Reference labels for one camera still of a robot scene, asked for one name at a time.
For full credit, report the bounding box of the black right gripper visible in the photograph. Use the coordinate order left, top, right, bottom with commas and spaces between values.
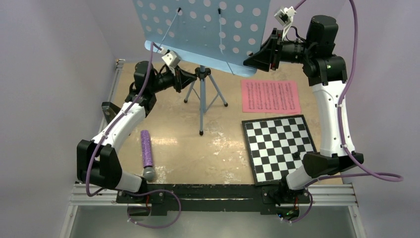
245, 27, 315, 71

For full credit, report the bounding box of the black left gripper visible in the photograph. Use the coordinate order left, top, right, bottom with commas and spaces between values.
149, 65, 196, 94

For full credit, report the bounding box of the light blue music stand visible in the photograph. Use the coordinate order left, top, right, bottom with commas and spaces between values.
132, 0, 272, 137

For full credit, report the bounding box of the black metronome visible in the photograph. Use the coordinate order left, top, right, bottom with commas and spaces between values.
101, 102, 121, 124

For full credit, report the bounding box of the purple glitter microphone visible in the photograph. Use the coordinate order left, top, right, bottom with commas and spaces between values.
141, 130, 156, 181

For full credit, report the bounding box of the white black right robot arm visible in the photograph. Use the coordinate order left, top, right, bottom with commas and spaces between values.
243, 15, 364, 202

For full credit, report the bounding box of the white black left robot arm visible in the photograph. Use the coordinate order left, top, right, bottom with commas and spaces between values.
76, 60, 198, 203

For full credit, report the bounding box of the black white chessboard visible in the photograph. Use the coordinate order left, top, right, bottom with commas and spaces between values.
242, 115, 317, 185

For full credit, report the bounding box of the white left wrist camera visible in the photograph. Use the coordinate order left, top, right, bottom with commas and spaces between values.
161, 50, 181, 76

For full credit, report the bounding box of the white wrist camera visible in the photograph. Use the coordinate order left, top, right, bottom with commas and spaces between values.
161, 50, 181, 76
274, 6, 296, 40

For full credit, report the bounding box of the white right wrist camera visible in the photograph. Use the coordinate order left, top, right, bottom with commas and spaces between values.
274, 6, 296, 40

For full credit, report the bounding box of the black base frame rail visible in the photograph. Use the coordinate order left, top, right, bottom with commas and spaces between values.
116, 184, 310, 216

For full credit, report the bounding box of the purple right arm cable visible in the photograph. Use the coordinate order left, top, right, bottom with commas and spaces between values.
282, 0, 404, 224

